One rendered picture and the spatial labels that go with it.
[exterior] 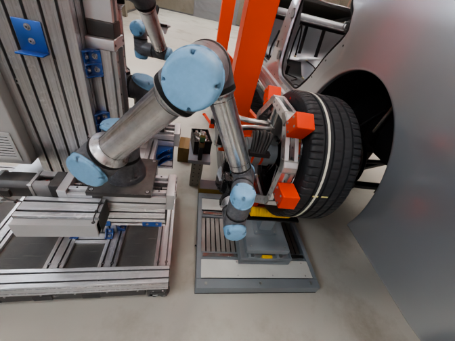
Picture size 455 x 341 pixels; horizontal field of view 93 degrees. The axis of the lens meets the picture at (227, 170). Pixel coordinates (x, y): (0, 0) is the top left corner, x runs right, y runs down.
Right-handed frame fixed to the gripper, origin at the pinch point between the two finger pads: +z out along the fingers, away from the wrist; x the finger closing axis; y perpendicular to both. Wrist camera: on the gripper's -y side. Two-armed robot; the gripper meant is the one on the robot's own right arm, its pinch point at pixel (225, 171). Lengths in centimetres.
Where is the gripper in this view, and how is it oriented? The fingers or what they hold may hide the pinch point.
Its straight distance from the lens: 98.1
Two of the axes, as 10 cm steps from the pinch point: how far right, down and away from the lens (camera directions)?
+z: -0.8, -6.4, 7.7
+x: -9.8, -1.0, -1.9
